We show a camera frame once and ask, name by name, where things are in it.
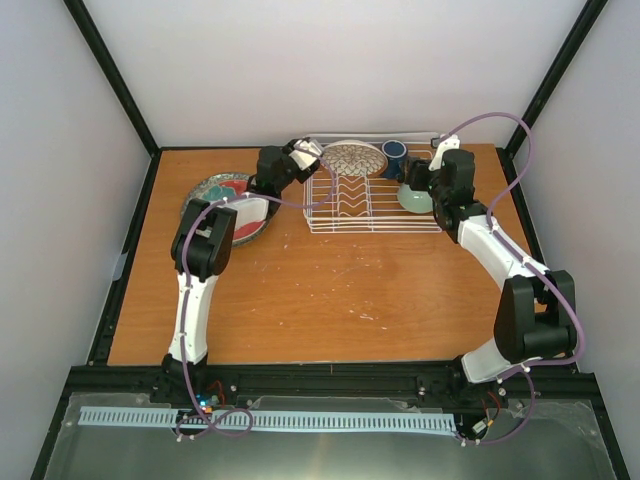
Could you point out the large grey rimmed plate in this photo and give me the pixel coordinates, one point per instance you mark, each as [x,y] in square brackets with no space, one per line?
[250,235]

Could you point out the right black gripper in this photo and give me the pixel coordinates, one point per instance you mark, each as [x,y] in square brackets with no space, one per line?
[414,172]

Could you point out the white wire dish rack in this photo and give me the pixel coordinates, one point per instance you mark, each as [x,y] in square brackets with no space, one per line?
[365,204]

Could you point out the floral patterned bowl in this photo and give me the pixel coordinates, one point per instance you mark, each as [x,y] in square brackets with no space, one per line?
[355,158]

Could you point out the black frame post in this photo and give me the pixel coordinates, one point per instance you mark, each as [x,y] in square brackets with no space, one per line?
[101,53]
[572,43]

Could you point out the black right frame post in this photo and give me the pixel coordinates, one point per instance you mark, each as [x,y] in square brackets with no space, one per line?
[572,43]

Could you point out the black left frame post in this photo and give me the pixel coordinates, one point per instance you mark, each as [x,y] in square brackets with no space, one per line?
[101,53]

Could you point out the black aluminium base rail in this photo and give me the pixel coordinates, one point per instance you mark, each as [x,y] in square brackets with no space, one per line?
[427,385]

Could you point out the dark blue mug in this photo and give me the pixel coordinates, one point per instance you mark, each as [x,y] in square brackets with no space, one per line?
[396,152]

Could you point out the red and teal plate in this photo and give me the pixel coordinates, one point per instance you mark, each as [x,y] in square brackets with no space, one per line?
[225,190]

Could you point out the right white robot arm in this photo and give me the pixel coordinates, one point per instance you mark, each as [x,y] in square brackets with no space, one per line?
[536,321]

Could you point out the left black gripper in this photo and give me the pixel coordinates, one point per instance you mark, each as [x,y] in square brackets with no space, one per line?
[311,169]

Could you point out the light blue cable duct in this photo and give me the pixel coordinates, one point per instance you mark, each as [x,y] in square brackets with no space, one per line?
[272,421]

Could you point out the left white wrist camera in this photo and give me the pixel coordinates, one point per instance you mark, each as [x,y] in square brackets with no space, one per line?
[306,154]

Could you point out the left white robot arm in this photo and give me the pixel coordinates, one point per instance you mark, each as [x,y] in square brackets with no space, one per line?
[202,246]

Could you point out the mint green bowl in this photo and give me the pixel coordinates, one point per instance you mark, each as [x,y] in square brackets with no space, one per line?
[416,202]

